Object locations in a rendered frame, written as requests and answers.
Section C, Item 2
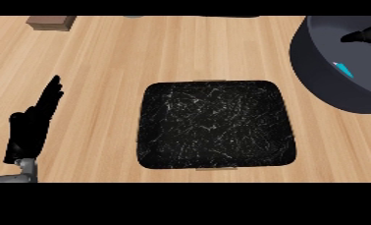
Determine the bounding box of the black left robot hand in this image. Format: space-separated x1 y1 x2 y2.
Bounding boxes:
3 75 65 165

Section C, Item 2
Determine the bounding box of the dark grey pot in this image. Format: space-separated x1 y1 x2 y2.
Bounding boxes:
289 16 371 115

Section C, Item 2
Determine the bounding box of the black pot handle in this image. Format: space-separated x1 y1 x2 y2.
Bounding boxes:
339 27 371 43

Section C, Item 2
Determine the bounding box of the cyan cupcake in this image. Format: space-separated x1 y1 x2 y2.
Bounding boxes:
331 60 355 80

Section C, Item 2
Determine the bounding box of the brown wooden block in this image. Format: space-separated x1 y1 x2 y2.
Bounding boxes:
25 16 78 32

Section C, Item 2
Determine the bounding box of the black speckled square tray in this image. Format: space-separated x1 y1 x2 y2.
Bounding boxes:
135 79 297 172

